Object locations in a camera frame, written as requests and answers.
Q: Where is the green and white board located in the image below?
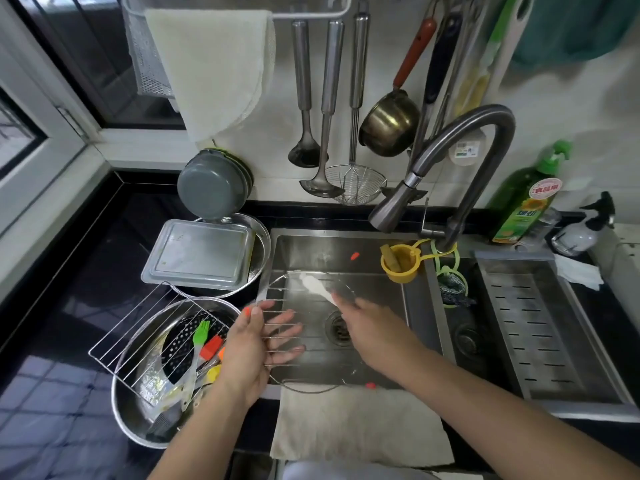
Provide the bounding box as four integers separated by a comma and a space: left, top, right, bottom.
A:
452, 0, 536, 121

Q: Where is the sink drain strainer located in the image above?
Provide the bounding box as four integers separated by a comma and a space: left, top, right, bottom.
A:
324, 310, 356, 348

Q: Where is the grey bowl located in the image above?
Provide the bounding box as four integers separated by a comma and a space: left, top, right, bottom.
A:
177, 148, 255, 222

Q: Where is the teal hanging cloth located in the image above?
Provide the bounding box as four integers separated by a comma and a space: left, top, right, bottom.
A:
509, 0, 640, 71

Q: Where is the beige dish cloth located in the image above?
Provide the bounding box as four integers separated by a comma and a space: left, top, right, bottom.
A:
269, 382, 455, 468

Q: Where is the steel wire skimmer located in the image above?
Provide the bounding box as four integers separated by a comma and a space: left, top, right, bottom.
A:
324, 0, 389, 206

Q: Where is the white spray bottle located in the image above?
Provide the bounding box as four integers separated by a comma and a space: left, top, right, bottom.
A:
551, 191, 616, 257

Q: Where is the person's right forearm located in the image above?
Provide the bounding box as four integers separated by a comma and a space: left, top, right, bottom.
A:
395, 340, 640, 480

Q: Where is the white cleaning brush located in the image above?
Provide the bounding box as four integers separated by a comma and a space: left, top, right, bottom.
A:
299, 273, 346, 308

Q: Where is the green silicone brush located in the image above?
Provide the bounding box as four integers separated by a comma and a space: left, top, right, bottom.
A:
180, 320, 211, 413

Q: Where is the round wire rack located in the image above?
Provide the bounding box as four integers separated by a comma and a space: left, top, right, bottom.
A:
257, 271, 362, 394

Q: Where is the black silicone brush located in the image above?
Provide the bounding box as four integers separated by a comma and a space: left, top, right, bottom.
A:
145, 402, 182, 443

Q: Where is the grey sink faucet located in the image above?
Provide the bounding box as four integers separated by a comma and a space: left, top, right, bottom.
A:
368, 104, 517, 252

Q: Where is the green ring holder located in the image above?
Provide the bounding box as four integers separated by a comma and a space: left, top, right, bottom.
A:
429, 239, 469, 309

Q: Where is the person's right hand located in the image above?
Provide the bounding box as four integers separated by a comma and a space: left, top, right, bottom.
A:
331, 293, 427, 381

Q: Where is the white rag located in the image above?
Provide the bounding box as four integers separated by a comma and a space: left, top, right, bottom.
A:
552, 253, 605, 291

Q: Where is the square wire rack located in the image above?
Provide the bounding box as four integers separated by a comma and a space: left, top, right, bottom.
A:
88, 282, 251, 408

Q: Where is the white hanging rail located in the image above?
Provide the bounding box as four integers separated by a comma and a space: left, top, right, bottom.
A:
272, 0, 354, 21

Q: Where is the white hanging towel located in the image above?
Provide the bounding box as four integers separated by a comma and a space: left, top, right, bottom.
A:
144, 8, 276, 146

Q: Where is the steel drain tray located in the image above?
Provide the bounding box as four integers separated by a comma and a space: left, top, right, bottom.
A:
473, 250, 636, 403

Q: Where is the round steel pan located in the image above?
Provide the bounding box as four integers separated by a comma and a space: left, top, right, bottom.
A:
165, 212, 272, 301

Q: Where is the person's left forearm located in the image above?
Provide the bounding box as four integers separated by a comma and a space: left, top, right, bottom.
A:
147, 383, 251, 480

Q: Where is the large steel basin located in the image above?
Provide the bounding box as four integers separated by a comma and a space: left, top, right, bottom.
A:
111, 296, 251, 450

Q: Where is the green dish soap bottle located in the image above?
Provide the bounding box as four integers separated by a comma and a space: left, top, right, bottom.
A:
487, 139, 573, 246

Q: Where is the small steel ladle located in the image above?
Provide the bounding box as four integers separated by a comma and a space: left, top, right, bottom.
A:
287, 19, 329, 169

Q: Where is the dark scouring pad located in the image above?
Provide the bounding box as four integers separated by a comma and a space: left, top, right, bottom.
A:
439, 272, 476, 308

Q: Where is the yellow plastic cup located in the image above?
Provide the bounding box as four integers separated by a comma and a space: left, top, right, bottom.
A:
379, 243, 424, 285

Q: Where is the black-handled utensil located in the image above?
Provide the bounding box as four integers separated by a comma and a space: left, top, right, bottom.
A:
407, 14, 464, 161

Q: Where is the white window frame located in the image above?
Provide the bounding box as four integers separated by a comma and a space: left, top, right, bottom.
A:
0, 0, 187, 295

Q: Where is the brass pot with red handle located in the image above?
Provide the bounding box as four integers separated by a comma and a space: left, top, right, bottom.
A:
358, 17, 439, 158

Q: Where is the white wall hook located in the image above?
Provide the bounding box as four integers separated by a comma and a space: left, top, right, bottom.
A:
448, 127, 489, 167

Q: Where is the large steel ladle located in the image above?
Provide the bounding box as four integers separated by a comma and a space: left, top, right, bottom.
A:
299, 19, 347, 200

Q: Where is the stainless steel sink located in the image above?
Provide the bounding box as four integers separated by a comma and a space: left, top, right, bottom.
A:
260, 228, 640, 423

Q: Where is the red silicone brush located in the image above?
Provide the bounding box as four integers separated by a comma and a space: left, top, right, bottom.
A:
199, 335, 225, 366

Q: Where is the person's left hand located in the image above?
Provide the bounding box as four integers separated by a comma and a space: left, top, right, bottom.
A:
217, 304, 307, 408

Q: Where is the rectangular metal tray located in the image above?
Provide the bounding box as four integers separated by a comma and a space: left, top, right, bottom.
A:
141, 219, 257, 291

